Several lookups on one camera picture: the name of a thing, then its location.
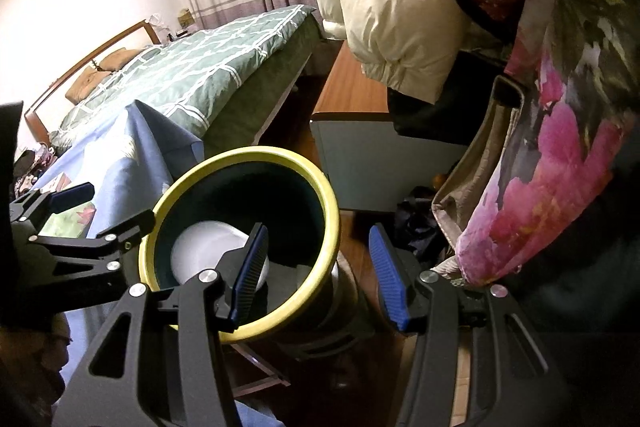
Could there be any pile of colourful clothes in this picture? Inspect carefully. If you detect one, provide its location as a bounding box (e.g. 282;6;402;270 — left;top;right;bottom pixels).
12;142;56;198

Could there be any white round cup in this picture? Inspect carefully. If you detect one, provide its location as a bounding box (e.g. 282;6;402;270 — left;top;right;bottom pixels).
170;221;271;290

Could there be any black garment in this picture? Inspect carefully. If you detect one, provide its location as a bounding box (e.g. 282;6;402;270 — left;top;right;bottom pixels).
387;57;506;138

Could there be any person's left forearm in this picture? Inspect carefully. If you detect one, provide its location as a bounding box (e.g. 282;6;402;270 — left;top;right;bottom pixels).
0;314;71;427

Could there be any wooden bed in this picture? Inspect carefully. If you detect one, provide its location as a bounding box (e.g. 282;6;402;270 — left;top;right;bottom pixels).
24;14;331;148

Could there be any brown pillow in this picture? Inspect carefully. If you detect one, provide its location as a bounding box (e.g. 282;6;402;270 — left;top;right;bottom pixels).
65;69;113;104
97;47;146;72

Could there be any yellow-rimmed dark trash bin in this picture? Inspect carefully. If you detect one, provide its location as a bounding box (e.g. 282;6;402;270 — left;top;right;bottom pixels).
139;146;376;360

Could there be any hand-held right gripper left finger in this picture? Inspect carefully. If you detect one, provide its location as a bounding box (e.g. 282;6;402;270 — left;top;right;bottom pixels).
60;223;271;427

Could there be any blue printed tablecloth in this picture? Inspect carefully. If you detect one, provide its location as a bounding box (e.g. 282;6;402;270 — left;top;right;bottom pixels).
30;101;281;427

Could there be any wooden low cabinet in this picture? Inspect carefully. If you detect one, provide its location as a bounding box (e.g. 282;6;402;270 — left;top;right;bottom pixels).
310;39;481;212

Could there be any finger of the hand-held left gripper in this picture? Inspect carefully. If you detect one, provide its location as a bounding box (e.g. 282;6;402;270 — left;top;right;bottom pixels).
10;181;96;228
25;209;157;306

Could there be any green checked quilt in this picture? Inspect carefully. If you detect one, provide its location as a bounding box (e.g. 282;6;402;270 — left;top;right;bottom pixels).
50;4;318;148

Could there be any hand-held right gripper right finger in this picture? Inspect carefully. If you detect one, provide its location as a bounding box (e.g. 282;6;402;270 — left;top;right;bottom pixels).
369;226;572;427

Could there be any dark bag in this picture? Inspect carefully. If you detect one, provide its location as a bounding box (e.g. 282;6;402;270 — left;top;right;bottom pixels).
395;187;461;263

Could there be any beige quilted cloth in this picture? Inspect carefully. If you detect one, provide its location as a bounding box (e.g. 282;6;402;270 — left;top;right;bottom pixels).
431;74;531;278

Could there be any pink floral garment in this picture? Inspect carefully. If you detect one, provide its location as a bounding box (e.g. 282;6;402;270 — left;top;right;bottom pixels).
457;0;640;288

